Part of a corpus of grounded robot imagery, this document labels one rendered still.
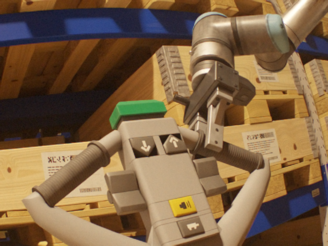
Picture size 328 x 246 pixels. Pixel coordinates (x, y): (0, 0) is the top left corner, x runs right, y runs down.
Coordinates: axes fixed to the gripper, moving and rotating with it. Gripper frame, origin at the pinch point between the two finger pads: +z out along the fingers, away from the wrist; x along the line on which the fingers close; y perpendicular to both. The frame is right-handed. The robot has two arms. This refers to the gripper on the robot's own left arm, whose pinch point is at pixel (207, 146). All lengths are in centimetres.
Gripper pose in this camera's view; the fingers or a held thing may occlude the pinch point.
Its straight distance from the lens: 66.4
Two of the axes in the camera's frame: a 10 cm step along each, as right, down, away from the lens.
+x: 3.7, -5.3, -7.6
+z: -1.4, 7.8, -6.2
